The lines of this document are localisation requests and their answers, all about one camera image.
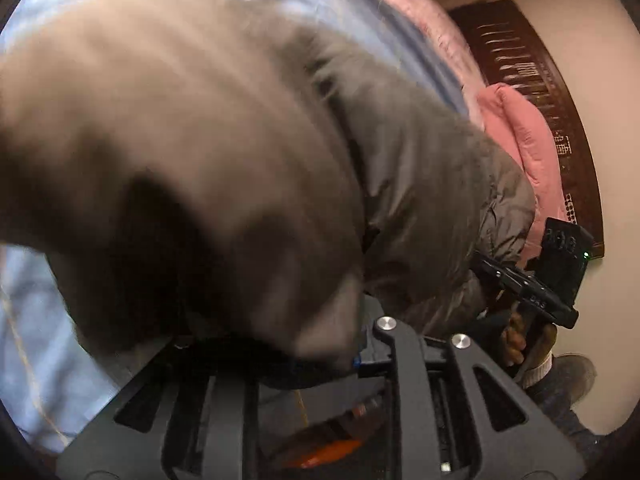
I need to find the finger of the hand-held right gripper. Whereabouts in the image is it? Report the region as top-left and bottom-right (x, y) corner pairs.
(469, 251), (580, 329)

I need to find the person's right hand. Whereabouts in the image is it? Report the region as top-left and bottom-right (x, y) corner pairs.
(500, 310), (559, 368)

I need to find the grey shoe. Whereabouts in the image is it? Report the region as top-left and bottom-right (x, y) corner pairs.
(551, 353), (599, 405)

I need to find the person's right forearm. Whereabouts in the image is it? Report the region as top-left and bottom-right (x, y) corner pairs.
(521, 354), (554, 390)

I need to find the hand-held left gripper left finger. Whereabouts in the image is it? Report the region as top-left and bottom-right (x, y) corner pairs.
(56, 335), (262, 480)

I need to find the dark wooden headboard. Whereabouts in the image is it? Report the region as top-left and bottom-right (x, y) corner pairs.
(449, 0), (606, 261)

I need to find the dark brown hooded puffer jacket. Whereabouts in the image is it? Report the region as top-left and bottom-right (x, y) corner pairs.
(0, 0), (538, 391)

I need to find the orange cloth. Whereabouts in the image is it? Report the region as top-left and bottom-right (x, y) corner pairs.
(292, 437), (363, 468)

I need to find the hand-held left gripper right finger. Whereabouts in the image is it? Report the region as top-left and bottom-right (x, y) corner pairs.
(351, 315), (587, 480)

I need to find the pink quilt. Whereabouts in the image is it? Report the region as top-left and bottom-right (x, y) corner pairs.
(474, 82), (562, 267)

